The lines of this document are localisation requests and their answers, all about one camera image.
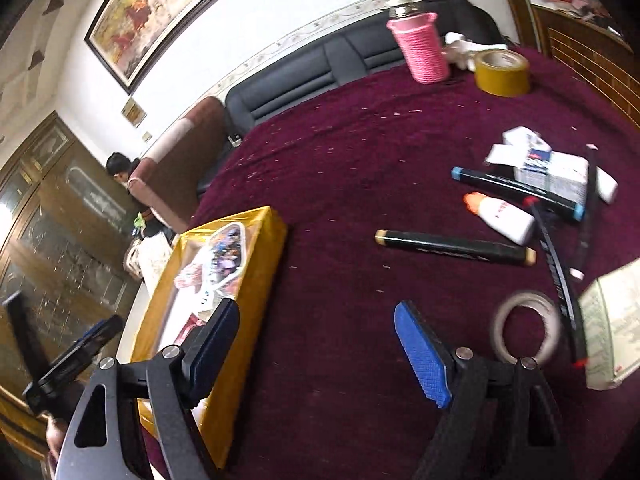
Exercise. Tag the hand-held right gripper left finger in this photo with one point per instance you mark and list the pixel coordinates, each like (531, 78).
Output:
(215, 340)

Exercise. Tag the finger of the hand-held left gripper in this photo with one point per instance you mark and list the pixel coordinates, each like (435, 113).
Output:
(100, 332)

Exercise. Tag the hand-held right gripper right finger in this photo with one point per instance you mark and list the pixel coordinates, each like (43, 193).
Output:
(422, 350)

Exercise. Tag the yellow plastic bag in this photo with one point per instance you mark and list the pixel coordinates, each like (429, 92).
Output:
(250, 270)

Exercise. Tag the black marker tan caps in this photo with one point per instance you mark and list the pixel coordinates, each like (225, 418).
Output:
(450, 245)

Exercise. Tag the printed paper leaflet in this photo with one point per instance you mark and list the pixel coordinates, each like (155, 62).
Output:
(615, 320)

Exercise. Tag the blue white medicine box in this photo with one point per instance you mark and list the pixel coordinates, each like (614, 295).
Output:
(555, 175)

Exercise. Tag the white tape roll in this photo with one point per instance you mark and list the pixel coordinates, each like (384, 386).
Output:
(497, 327)

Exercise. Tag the printed pencil case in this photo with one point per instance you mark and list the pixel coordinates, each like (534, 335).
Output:
(225, 255)

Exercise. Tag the cream patterned blanket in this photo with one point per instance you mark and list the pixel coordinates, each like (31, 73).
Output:
(150, 260)

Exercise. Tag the dark wooden glass cabinet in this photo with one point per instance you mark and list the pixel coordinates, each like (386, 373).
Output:
(75, 220)

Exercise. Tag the black ribbed strip red tips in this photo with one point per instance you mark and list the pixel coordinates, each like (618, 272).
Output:
(555, 270)

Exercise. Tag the white glue bottle orange cap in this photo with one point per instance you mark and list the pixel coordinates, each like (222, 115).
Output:
(505, 217)

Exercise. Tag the brown fabric armchair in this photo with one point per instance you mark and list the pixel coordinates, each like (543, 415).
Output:
(185, 160)

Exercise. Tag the black marker blue caps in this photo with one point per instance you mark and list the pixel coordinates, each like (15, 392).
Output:
(515, 187)

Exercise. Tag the small white device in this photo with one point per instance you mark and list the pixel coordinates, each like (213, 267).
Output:
(233, 138)

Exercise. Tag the maroon tablecloth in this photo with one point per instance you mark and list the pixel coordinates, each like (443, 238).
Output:
(350, 160)

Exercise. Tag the small white charger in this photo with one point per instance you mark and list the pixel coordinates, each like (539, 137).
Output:
(606, 185)

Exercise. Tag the black leather sofa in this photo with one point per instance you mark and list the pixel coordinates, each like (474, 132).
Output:
(300, 75)

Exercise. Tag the yellow tape roll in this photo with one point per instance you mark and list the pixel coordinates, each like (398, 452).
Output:
(502, 77)

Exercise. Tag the pink woven thermos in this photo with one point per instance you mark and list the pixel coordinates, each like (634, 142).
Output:
(422, 50)

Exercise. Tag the white plush toy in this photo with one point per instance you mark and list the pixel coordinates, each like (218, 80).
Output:
(462, 50)

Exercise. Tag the framed landscape painting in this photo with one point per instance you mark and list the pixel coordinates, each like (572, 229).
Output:
(165, 5)

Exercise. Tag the wooden sideboard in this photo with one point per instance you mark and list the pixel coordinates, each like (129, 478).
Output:
(590, 50)

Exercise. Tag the small gold wall plaque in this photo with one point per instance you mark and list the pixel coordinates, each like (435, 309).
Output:
(133, 112)

